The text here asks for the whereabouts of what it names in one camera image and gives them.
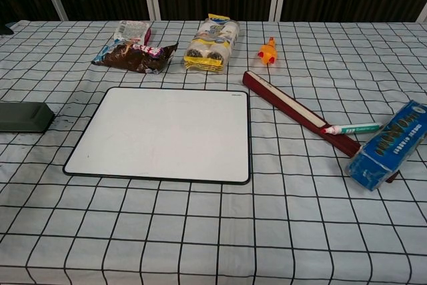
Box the dark green board eraser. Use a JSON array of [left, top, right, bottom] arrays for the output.
[[0, 101, 56, 133]]

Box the white snack packet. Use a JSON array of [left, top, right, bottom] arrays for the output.
[[113, 19, 153, 46]]

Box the brown snack bag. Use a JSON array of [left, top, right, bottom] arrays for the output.
[[91, 40, 179, 75]]

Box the white and yellow snack pack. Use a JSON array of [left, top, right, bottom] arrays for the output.
[[183, 13, 242, 73]]

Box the yellow rubber chicken toy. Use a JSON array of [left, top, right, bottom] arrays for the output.
[[256, 37, 279, 66]]

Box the white black-checked tablecloth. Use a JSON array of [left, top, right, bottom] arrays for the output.
[[0, 19, 427, 285]]

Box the dark red long box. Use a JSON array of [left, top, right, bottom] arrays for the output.
[[242, 70, 401, 184]]

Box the red-tipped green marker pen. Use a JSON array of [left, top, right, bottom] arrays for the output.
[[320, 122, 384, 136]]

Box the blue cardboard box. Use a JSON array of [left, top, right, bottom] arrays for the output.
[[346, 99, 427, 192]]

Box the white dry-erase board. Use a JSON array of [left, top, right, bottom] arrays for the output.
[[62, 86, 252, 186]]

